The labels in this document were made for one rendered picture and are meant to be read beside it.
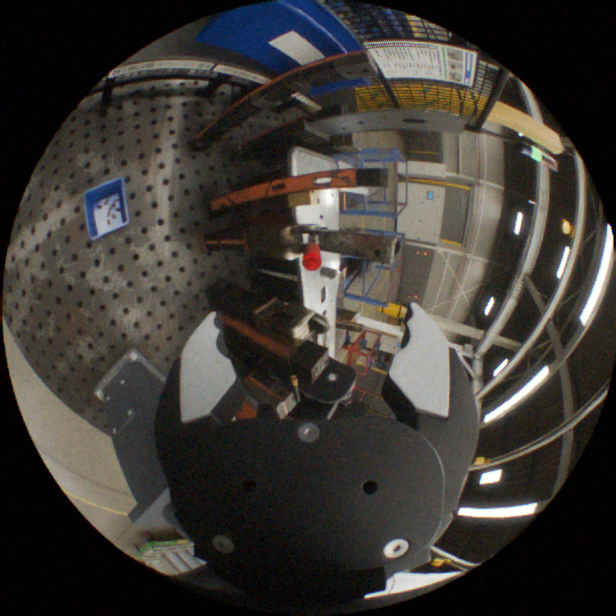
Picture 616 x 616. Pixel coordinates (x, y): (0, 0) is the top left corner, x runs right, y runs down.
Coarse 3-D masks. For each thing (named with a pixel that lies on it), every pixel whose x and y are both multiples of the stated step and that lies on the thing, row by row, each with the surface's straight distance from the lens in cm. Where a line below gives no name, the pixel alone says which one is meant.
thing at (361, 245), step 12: (324, 240) 31; (336, 240) 30; (348, 240) 28; (360, 240) 27; (372, 240) 26; (384, 240) 26; (396, 240) 27; (336, 252) 30; (348, 252) 29; (360, 252) 28; (372, 252) 27; (384, 252) 25; (396, 252) 30
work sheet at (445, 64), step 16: (384, 48) 66; (400, 48) 66; (416, 48) 66; (448, 48) 66; (464, 48) 65; (384, 64) 73; (400, 64) 73; (416, 64) 72; (432, 64) 72; (448, 64) 72; (464, 64) 71; (432, 80) 80; (448, 80) 79; (464, 80) 79
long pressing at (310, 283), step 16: (288, 160) 42; (304, 160) 45; (320, 160) 51; (288, 176) 42; (320, 192) 49; (336, 192) 58; (304, 208) 43; (320, 208) 49; (336, 208) 57; (320, 224) 49; (336, 224) 57; (304, 240) 43; (336, 256) 59; (304, 272) 44; (304, 288) 45; (320, 288) 53; (336, 288) 63; (304, 304) 47; (320, 304) 55; (320, 336) 61
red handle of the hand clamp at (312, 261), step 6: (312, 240) 28; (306, 246) 24; (312, 246) 23; (318, 246) 25; (306, 252) 21; (312, 252) 20; (318, 252) 21; (306, 258) 20; (312, 258) 20; (318, 258) 20; (306, 264) 20; (312, 264) 20; (318, 264) 20; (312, 270) 21
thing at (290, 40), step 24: (288, 0) 51; (312, 0) 51; (216, 24) 37; (240, 24) 37; (264, 24) 37; (288, 24) 37; (312, 24) 36; (336, 24) 54; (240, 48) 40; (264, 48) 40; (288, 48) 40; (312, 48) 40; (336, 48) 39; (360, 48) 58
